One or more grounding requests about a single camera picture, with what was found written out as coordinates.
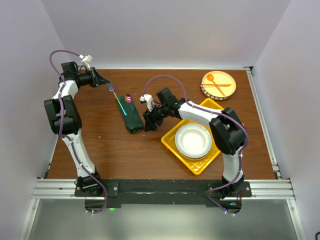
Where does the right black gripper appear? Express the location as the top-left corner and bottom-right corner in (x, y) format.
(142, 103), (169, 133)

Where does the iridescent metal fork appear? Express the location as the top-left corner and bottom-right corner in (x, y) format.
(108, 83), (128, 116)

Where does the dark green cloth napkin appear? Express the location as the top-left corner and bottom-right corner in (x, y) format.
(118, 95), (144, 134)

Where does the iridescent metal spoon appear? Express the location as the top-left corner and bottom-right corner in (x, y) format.
(125, 94), (133, 104)

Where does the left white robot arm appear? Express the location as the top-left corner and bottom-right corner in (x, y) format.
(44, 61), (111, 196)

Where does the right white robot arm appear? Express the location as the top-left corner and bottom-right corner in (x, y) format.
(139, 87), (249, 197)

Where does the white ceramic plate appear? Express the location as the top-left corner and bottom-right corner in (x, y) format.
(174, 123), (213, 159)

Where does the yellow plastic tray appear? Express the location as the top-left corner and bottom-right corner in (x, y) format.
(161, 98), (224, 175)

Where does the wicker plate holder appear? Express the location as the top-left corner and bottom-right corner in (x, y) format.
(200, 84), (233, 101)

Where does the orange plastic spoon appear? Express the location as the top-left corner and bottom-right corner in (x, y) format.
(207, 74), (225, 96)

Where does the orange plastic knife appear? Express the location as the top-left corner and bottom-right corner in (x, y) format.
(203, 83), (232, 88)

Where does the orange round plate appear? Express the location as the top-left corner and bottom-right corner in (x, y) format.
(201, 70), (237, 93)

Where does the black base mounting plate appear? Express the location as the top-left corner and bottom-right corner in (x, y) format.
(74, 177), (252, 213)

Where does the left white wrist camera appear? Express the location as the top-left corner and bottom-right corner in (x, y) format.
(78, 54), (93, 71)

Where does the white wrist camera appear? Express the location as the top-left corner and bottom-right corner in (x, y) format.
(78, 54), (93, 71)
(139, 94), (155, 112)

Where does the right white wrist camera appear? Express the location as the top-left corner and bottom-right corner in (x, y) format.
(139, 94), (155, 112)

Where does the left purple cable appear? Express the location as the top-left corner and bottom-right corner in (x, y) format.
(49, 49), (109, 215)

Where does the aluminium right frame rail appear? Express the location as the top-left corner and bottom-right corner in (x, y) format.
(244, 67), (283, 180)

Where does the aluminium frame rail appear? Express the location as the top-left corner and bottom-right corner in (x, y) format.
(31, 179), (296, 200)
(244, 67), (283, 180)

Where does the aluminium front frame rail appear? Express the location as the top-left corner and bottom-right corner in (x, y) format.
(31, 179), (296, 200)

